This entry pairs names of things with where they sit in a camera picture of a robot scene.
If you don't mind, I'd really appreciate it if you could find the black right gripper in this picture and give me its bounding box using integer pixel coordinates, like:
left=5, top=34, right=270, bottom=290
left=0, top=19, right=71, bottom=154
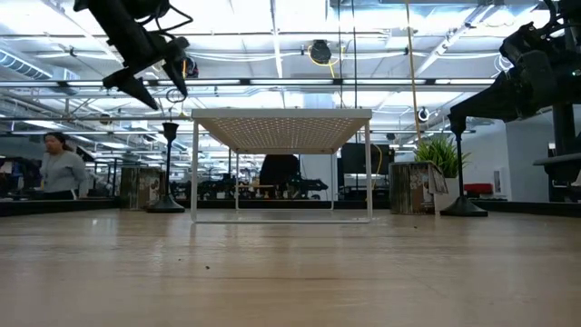
left=449, top=25, right=559, bottom=123

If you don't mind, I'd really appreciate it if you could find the yellow hanging cord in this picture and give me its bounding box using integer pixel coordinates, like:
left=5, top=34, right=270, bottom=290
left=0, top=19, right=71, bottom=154
left=404, top=0, right=422, bottom=143

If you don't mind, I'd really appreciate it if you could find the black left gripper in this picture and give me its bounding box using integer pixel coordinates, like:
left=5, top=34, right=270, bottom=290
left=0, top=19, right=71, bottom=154
left=102, top=4, right=192, bottom=111

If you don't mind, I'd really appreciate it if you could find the black background robot station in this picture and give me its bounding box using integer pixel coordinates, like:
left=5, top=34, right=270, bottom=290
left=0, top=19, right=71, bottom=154
left=259, top=154, right=329, bottom=201

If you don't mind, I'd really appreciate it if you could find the glass jar candle brown label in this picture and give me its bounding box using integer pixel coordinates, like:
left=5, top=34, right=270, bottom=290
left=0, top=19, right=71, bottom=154
left=389, top=161, right=450, bottom=216
left=119, top=166, right=162, bottom=212

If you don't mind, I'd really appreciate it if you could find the black monitor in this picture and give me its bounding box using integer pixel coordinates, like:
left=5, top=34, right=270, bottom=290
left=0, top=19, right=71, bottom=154
left=340, top=143, right=396, bottom=176

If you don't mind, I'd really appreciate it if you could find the red seat cushion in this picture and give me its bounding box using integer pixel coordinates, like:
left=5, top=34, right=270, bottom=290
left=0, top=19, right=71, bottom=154
left=463, top=183, right=495, bottom=197

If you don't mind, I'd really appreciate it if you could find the black coiled hanging cable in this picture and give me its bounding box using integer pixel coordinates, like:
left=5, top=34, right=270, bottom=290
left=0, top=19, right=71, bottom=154
left=164, top=87, right=188, bottom=104

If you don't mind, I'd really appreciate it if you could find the white perforated metal shelf riser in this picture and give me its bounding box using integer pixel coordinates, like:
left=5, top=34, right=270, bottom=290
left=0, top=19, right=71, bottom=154
left=190, top=107, right=374, bottom=224

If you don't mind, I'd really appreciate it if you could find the person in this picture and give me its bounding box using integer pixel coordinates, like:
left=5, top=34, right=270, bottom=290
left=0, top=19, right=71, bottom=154
left=39, top=131, right=90, bottom=202

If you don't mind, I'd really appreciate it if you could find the black ceiling cable reel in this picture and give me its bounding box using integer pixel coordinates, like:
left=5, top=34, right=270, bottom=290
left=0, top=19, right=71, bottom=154
left=183, top=56, right=200, bottom=79
left=310, top=39, right=333, bottom=65

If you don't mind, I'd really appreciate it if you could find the green plant in white pot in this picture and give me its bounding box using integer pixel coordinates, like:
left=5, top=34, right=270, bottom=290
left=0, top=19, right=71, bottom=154
left=415, top=134, right=472, bottom=213

